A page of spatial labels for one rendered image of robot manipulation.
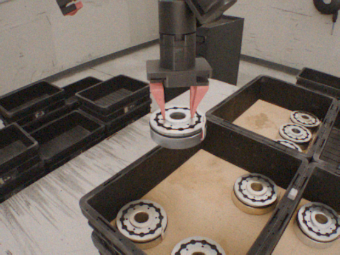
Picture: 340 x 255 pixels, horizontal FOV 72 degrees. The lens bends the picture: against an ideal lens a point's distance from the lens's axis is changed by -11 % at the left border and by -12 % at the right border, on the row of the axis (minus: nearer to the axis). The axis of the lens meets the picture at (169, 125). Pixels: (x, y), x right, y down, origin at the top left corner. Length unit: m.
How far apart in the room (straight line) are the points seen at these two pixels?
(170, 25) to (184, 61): 0.06
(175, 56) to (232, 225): 0.36
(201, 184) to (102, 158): 0.42
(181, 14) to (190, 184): 0.40
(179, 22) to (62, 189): 0.64
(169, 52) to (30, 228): 0.61
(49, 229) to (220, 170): 0.49
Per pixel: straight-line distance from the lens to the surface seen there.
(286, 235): 0.59
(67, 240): 0.74
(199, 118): 0.48
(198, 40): 1.94
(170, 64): 0.41
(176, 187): 0.63
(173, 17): 0.39
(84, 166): 0.92
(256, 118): 0.93
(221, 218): 0.58
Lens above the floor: 1.29
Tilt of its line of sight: 33 degrees down
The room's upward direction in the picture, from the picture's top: straight up
